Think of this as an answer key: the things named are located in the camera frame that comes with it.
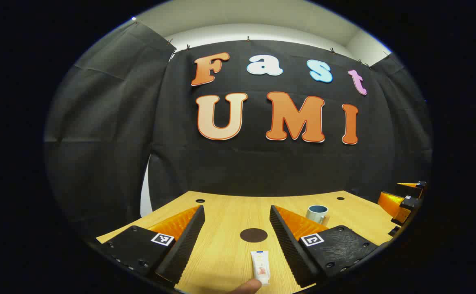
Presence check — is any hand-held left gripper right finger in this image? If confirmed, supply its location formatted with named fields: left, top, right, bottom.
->
left=269, top=205, right=385, bottom=288

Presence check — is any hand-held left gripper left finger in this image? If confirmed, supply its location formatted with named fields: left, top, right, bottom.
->
left=95, top=205, right=206, bottom=285

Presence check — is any white toothpaste tube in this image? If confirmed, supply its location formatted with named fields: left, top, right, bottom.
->
left=250, top=250, right=270, bottom=285

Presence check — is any dark brown round coaster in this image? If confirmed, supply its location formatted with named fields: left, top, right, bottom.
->
left=240, top=228, right=268, bottom=243

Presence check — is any light blue cup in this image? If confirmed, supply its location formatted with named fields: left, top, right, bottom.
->
left=307, top=205, right=329, bottom=224

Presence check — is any wooden desktop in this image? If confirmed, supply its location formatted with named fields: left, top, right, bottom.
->
left=96, top=190, right=406, bottom=294

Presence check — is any black backdrop cloth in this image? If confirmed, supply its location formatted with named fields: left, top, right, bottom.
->
left=44, top=18, right=432, bottom=241

